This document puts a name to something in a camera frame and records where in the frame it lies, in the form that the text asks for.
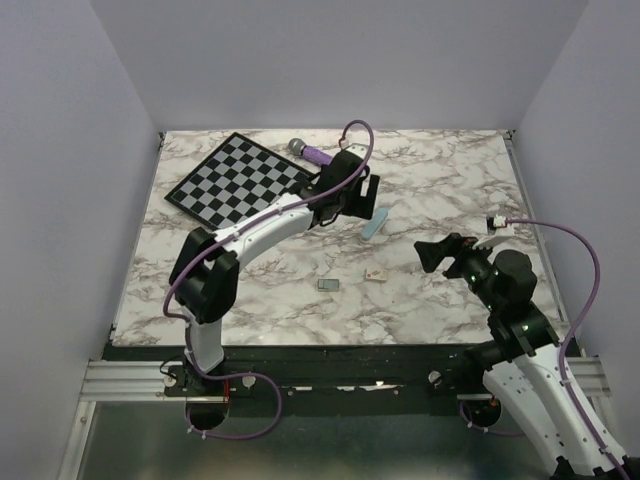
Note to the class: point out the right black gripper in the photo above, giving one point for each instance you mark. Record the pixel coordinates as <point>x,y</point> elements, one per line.
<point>459,246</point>

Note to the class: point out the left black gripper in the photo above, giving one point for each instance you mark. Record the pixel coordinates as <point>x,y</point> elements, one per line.
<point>363,205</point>

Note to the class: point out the light blue stapler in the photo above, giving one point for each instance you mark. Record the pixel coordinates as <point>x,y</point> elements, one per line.
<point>373,226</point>

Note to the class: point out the white staple box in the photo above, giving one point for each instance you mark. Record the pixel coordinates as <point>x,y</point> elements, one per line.
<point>375,275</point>

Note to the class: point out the grey staple tray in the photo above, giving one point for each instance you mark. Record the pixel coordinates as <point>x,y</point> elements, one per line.
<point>328,285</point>

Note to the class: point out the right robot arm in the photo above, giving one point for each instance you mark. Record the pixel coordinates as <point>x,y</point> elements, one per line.
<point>524,364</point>

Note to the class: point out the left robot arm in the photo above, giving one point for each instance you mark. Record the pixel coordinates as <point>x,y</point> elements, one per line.
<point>205,277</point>

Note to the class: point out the purple glitter toy microphone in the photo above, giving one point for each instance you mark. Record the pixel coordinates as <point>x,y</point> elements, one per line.
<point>299,148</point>

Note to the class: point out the black and silver chessboard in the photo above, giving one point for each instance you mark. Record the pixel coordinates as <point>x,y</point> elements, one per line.
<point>239,179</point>

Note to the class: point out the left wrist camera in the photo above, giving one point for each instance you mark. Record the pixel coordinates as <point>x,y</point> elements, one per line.
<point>358,149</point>

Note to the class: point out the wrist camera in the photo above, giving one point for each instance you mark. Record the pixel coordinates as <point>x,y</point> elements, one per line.
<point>358,149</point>
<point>499,230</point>

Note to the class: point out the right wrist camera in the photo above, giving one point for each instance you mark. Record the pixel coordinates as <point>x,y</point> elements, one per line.
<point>499,230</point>

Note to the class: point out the aluminium mounting rail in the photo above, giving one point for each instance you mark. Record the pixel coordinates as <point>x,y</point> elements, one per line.
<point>306,381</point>

